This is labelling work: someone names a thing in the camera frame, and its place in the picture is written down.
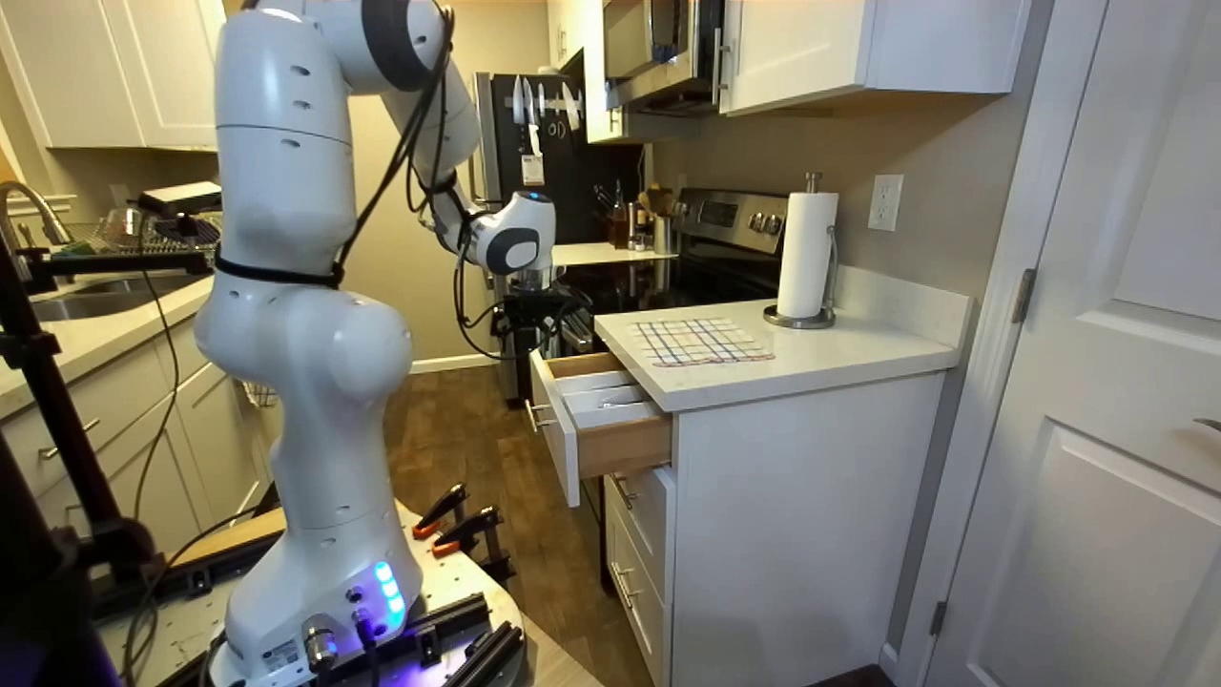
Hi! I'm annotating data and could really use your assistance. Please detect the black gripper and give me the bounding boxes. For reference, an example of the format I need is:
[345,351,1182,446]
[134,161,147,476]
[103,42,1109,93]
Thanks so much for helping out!
[491,285,597,355]

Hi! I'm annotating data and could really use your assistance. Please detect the white top drawer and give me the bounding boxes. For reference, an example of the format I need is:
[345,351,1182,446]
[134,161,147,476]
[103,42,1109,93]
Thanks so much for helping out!
[526,351,673,508]

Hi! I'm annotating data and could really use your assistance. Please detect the white drawer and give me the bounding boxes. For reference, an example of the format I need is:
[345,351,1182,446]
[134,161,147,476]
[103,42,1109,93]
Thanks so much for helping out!
[603,469,673,687]
[526,351,673,508]

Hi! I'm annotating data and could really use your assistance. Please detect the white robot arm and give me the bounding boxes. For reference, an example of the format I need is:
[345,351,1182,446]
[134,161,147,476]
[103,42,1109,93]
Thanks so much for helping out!
[195,0,556,687]

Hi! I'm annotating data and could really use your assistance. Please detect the white lower drawer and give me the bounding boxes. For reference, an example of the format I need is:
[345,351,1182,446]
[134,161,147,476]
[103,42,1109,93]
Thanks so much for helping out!
[603,469,673,687]

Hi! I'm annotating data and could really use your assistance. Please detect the white cutlery tray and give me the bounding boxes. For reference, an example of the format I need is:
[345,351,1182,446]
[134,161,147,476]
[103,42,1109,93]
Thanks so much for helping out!
[556,369,662,426]

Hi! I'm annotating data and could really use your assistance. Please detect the plaid dish cloth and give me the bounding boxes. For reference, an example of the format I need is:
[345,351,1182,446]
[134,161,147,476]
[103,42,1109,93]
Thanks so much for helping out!
[636,318,771,368]

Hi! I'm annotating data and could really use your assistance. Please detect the black refrigerator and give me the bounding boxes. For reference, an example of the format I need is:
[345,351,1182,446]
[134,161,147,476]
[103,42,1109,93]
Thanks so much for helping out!
[472,67,649,412]

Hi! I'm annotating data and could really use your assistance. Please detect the stainless steel stove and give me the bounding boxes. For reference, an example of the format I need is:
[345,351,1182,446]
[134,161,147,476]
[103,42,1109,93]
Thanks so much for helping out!
[556,186,793,318]

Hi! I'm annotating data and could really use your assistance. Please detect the paper towel roll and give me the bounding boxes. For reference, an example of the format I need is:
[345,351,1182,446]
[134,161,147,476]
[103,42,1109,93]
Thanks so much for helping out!
[767,179,840,328]

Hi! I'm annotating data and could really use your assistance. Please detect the stainless microwave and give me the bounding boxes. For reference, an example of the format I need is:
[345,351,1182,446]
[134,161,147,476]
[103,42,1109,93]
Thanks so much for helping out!
[603,0,724,112]

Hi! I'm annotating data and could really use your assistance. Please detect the white kitchen cabinet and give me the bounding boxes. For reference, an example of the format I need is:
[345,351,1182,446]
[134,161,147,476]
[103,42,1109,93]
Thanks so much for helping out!
[601,299,970,687]

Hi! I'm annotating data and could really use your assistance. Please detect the white upper cabinet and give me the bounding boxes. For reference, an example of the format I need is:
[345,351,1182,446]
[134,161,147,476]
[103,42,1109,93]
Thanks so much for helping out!
[718,0,1033,116]

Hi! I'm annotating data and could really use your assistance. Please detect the left counter cabinets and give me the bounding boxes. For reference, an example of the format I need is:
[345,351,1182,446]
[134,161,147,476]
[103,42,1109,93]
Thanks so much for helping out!
[35,273,274,552]

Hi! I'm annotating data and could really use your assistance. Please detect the white panel door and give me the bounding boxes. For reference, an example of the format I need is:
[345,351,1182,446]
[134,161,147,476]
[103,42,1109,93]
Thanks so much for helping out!
[928,0,1221,687]

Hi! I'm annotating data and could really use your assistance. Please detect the red handled clamp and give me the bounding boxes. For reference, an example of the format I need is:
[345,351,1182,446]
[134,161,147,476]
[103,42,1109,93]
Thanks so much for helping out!
[412,481,514,579]

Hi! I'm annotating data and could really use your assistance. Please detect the wall light switch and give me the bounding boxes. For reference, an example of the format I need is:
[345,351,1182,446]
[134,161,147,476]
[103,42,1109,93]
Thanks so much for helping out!
[868,175,903,231]

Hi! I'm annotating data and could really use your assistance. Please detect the black camera tripod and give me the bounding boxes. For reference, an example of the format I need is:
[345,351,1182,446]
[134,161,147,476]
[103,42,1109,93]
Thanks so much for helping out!
[0,254,172,616]

